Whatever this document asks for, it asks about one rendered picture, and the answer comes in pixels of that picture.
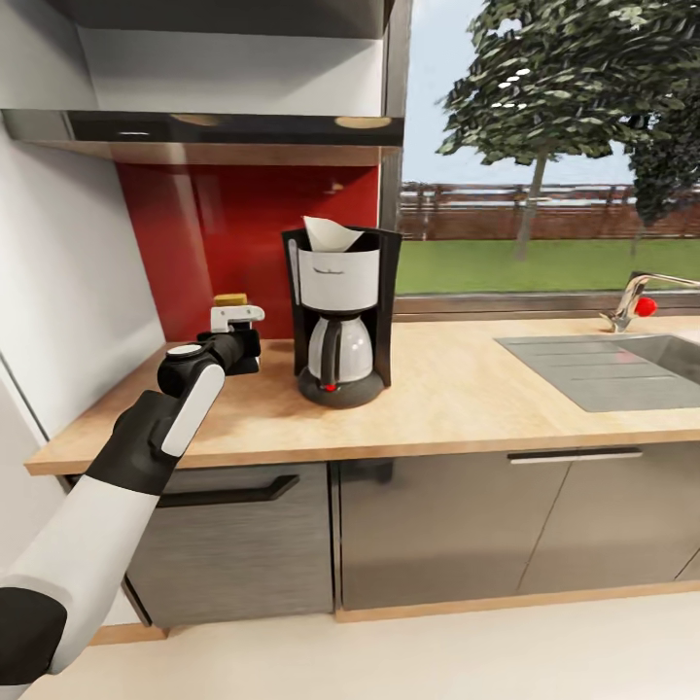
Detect bottle of coffee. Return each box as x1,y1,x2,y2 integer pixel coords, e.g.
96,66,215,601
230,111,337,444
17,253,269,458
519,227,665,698
214,293,261,376

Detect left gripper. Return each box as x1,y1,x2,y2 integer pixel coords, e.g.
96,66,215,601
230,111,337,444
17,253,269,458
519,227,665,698
197,329,265,366

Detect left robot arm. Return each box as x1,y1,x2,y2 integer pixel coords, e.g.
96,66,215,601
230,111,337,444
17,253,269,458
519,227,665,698
0,305,265,700

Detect paper coffee filter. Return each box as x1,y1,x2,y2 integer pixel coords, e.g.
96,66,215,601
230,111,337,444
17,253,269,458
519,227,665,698
303,216,361,253

